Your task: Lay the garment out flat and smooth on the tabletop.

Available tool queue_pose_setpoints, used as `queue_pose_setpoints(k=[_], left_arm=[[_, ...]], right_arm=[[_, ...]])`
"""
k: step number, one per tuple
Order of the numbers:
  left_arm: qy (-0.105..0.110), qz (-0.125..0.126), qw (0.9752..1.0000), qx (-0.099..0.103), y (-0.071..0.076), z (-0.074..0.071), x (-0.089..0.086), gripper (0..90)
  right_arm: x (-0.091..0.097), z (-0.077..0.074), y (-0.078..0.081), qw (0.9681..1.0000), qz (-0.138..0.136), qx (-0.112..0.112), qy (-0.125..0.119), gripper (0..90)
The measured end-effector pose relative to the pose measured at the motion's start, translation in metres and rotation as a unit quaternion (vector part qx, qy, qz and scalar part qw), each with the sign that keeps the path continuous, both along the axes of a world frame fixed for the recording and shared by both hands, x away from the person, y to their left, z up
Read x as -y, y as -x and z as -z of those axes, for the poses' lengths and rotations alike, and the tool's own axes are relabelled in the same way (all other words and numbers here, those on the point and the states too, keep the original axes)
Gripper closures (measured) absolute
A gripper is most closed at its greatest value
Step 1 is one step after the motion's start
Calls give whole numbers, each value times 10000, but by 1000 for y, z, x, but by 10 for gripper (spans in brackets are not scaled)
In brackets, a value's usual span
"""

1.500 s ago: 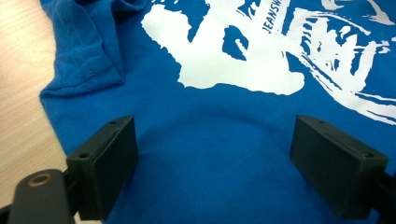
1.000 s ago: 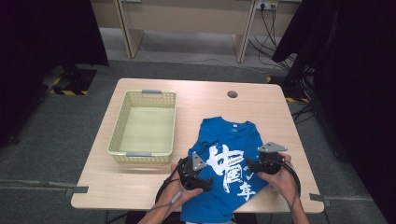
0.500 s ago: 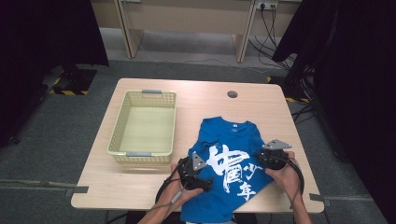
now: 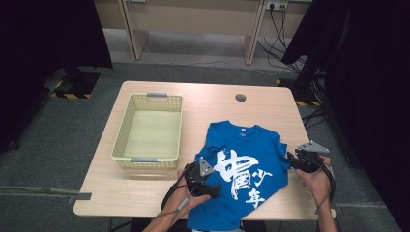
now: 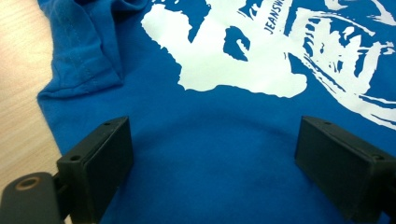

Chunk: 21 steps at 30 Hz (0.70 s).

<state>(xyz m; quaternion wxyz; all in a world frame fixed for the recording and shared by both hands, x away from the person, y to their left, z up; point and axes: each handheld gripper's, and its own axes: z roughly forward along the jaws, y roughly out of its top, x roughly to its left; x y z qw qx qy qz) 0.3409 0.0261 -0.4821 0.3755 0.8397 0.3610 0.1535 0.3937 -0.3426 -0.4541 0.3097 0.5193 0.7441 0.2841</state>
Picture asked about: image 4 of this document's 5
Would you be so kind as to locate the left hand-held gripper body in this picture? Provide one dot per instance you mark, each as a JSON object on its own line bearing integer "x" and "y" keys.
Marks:
{"x": 196, "y": 179}

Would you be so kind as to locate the long grey tape strip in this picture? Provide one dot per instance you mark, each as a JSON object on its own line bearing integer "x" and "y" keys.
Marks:
{"x": 38, "y": 191}

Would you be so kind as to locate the yellow black striped tape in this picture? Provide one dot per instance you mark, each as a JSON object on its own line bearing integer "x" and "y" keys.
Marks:
{"x": 307, "y": 103}

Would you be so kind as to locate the blue t-shirt with white print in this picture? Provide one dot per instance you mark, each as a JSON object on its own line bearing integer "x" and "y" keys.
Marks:
{"x": 238, "y": 145}

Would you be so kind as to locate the black stand base striped tape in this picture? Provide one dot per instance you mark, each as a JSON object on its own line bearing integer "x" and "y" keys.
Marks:
{"x": 79, "y": 83}

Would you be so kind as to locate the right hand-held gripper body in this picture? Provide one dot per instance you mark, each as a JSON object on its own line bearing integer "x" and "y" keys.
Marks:
{"x": 309, "y": 159}

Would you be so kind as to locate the pale green plastic basket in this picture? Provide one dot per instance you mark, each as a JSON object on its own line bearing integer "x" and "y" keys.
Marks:
{"x": 151, "y": 135}

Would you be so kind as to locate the black curtain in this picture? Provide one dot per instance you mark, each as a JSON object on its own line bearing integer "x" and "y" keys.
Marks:
{"x": 38, "y": 48}
{"x": 370, "y": 80}

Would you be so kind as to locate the person's left hand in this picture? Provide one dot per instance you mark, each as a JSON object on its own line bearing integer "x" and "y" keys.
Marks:
{"x": 190, "y": 203}

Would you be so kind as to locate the person's right hand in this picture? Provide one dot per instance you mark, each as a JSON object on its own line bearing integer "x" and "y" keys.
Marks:
{"x": 317, "y": 185}

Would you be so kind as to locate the white wall socket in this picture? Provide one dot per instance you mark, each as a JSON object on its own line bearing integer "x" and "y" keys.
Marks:
{"x": 276, "y": 4}

